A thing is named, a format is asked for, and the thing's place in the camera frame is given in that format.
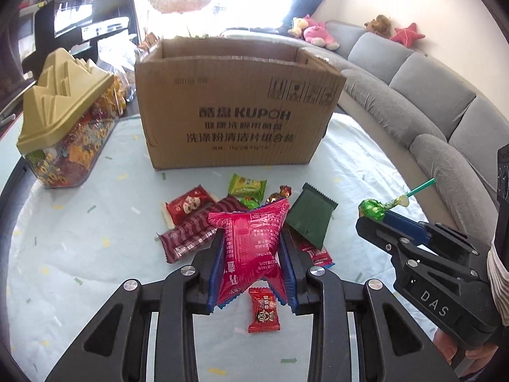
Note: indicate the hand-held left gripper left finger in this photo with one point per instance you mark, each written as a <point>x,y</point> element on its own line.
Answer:
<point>216,262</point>

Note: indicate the grey sofa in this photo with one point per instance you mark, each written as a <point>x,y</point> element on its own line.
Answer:
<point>429,83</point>

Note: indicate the brown cardboard box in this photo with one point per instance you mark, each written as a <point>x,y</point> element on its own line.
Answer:
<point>238,99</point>

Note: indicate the dark green snack packet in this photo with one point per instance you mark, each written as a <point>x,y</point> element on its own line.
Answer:
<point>312,215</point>

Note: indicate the black television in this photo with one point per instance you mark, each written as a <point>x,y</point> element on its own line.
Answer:
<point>12,83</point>

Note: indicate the green lollipop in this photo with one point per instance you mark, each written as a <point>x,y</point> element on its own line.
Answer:
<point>372,209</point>

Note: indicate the pink plush toy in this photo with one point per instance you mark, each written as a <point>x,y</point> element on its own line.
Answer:
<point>320,32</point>

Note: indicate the small red candy packet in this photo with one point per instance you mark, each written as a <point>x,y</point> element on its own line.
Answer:
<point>264,310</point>

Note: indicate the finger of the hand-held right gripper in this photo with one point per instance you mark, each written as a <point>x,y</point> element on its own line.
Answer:
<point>381,234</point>
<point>409,227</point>

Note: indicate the maroon striped snack packet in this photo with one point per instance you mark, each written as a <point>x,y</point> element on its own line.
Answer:
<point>187,238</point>

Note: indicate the clear jar with gold lid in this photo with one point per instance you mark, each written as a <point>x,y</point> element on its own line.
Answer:
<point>59,99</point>

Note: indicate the green candy packet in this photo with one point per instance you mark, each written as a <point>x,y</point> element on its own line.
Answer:
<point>246,186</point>

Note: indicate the plastic bag of pistachios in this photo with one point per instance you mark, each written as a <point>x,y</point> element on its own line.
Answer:
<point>119,55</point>

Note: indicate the white speckled table mat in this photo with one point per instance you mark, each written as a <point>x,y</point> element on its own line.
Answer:
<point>99,215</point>

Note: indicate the red star plush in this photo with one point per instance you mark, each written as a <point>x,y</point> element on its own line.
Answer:
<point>407,34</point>

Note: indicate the yellow plush toy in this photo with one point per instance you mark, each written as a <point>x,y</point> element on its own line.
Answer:
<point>296,26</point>

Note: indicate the brown plush toy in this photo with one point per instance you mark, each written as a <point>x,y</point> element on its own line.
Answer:
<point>379,24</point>

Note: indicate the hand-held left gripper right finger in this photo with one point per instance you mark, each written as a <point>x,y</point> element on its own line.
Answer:
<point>287,270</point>

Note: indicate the magenta snack packet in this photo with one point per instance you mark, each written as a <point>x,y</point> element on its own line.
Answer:
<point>250,242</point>

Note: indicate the person's right forearm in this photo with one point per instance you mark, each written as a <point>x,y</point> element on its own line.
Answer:
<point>502,270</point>

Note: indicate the black piano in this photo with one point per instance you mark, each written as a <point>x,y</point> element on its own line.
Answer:
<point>43,28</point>

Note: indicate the person's right hand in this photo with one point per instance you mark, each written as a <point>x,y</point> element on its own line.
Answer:
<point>483,360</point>

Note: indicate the brown foil wrapped candy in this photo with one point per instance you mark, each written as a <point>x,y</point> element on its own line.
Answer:
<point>278,195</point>

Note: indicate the red and blue snack packet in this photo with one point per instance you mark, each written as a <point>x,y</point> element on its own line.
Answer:
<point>318,255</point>

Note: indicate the red snack packet with face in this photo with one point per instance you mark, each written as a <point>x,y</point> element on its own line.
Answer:
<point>187,205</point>

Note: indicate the white two-tier snack bowl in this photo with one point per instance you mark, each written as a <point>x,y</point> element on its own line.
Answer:
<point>179,4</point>

